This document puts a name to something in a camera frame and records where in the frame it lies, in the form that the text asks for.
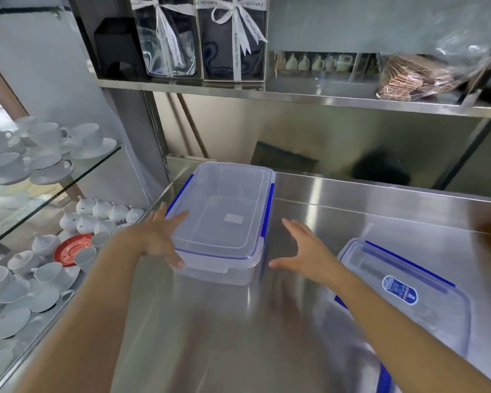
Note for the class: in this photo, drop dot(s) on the person's left hand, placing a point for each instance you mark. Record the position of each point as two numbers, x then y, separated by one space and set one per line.
157 239

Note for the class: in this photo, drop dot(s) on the person's right hand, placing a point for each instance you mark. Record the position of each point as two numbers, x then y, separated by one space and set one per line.
313 257

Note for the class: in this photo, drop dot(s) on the person's right thumb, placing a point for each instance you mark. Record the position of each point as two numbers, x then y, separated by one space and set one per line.
282 263

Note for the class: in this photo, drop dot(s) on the person's left thumb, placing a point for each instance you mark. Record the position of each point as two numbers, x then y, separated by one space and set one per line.
176 257

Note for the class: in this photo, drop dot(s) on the person's right forearm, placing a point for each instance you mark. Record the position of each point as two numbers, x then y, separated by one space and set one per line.
401 331

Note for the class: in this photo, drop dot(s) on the person's left forearm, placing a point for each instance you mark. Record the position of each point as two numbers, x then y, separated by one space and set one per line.
86 319

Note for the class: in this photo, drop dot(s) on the clear container with blue clips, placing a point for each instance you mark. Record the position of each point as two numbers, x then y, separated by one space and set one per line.
225 216

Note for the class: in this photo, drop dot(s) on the group of white lidded pots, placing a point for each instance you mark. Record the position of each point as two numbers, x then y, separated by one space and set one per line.
102 214

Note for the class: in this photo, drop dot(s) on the red saucer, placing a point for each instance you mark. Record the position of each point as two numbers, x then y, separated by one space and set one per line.
70 250

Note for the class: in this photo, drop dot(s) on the clear container with oval label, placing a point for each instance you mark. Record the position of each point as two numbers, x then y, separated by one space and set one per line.
405 290

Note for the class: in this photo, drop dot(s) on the glass shelf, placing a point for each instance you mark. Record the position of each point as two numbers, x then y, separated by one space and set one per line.
57 188

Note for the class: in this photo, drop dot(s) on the pile of white cups plates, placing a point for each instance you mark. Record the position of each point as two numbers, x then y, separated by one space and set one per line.
20 294

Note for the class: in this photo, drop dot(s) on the group of white cups saucers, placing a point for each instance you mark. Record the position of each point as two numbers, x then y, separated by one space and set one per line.
41 151

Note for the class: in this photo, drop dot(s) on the stainless steel shelf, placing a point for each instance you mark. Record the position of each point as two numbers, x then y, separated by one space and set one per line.
311 94

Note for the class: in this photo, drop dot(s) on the row of small white jugs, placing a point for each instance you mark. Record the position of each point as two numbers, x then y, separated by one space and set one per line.
319 62

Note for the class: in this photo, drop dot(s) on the black box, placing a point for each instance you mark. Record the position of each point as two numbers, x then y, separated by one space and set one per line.
116 49

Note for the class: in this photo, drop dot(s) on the clear gift box white ribbon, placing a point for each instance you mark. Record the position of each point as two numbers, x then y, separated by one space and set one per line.
167 36

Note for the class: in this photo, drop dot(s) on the gift box with blue swirl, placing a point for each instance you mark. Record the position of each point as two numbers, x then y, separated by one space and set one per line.
233 40

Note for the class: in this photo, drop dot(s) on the clear plastic bag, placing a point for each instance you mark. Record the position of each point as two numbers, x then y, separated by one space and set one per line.
462 40

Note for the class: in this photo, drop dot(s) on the brown wooden frame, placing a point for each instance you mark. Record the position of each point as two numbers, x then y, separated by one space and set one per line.
2 83

